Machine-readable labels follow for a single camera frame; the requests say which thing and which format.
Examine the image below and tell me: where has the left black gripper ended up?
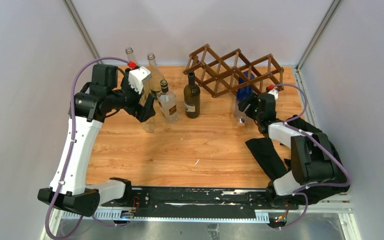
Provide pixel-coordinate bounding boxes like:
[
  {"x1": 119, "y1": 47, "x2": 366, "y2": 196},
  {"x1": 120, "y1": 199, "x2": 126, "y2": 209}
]
[{"x1": 107, "y1": 74, "x2": 156, "y2": 121}]

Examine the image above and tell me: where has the blue label clear bottle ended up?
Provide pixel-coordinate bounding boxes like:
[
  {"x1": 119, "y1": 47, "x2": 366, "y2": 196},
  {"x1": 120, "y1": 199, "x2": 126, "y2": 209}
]
[{"x1": 234, "y1": 85, "x2": 254, "y2": 126}]

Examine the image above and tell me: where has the tall slim clear bottle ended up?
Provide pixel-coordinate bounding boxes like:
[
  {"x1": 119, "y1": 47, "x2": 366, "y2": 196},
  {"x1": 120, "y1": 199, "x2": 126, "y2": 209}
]
[{"x1": 140, "y1": 93, "x2": 156, "y2": 133}]

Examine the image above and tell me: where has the clear bottle gold label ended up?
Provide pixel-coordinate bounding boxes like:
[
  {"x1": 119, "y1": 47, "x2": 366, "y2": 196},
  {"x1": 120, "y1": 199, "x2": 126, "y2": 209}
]
[{"x1": 157, "y1": 79, "x2": 178, "y2": 124}]

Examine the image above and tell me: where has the clear bottle black label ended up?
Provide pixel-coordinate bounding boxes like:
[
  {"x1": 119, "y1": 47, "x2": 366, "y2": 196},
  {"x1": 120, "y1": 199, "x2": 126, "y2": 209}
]
[
  {"x1": 125, "y1": 46, "x2": 139, "y2": 68},
  {"x1": 147, "y1": 53, "x2": 165, "y2": 96}
]

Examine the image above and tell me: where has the dark bottle black neck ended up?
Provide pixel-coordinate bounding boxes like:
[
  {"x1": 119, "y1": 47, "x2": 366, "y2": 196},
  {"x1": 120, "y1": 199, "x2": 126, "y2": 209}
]
[{"x1": 183, "y1": 72, "x2": 201, "y2": 119}]

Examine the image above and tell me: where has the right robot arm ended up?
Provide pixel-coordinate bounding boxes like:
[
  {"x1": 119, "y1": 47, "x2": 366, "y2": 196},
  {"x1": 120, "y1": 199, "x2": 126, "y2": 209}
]
[{"x1": 237, "y1": 93, "x2": 338, "y2": 209}]

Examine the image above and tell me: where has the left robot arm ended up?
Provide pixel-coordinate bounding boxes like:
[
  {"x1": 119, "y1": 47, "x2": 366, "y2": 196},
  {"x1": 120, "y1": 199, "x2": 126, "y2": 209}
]
[{"x1": 37, "y1": 63, "x2": 156, "y2": 217}]

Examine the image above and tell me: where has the brown wooden wine rack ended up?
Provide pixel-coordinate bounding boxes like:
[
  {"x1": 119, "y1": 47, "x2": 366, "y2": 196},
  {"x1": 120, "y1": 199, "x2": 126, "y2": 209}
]
[{"x1": 183, "y1": 43, "x2": 285, "y2": 98}]

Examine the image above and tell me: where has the black cloth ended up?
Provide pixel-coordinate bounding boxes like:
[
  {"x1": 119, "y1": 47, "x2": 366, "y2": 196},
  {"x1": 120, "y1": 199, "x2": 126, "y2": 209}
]
[{"x1": 245, "y1": 117, "x2": 351, "y2": 205}]

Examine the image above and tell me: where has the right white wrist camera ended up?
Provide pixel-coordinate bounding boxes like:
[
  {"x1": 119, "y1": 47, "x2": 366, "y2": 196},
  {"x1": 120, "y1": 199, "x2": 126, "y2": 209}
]
[{"x1": 267, "y1": 88, "x2": 279, "y2": 101}]

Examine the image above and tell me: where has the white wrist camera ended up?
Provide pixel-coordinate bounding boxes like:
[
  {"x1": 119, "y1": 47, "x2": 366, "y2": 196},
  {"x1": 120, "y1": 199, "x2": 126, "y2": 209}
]
[
  {"x1": 128, "y1": 66, "x2": 152, "y2": 95},
  {"x1": 267, "y1": 88, "x2": 279, "y2": 101}
]

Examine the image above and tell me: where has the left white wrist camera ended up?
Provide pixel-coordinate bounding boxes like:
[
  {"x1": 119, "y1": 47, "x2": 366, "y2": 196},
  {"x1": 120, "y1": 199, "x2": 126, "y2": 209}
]
[{"x1": 128, "y1": 66, "x2": 152, "y2": 95}]

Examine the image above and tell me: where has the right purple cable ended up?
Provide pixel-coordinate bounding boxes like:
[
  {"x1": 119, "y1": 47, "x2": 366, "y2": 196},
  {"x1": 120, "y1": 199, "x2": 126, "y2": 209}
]
[{"x1": 266, "y1": 82, "x2": 352, "y2": 230}]

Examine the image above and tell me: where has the purple cable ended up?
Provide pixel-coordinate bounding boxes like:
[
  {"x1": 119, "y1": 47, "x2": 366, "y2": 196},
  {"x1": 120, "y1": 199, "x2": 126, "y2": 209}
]
[
  {"x1": 266, "y1": 82, "x2": 352, "y2": 230},
  {"x1": 44, "y1": 56, "x2": 138, "y2": 240}
]

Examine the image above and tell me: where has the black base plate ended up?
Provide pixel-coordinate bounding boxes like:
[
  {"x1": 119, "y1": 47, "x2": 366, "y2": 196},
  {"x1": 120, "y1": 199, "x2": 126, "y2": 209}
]
[{"x1": 102, "y1": 186, "x2": 299, "y2": 221}]

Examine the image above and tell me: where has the aluminium rail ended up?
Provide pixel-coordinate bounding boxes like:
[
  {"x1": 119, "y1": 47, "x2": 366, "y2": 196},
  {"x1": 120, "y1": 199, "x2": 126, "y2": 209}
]
[{"x1": 50, "y1": 186, "x2": 354, "y2": 223}]

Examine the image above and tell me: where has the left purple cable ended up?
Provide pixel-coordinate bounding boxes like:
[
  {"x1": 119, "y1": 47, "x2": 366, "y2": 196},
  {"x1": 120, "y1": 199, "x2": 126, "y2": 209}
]
[{"x1": 44, "y1": 56, "x2": 138, "y2": 240}]

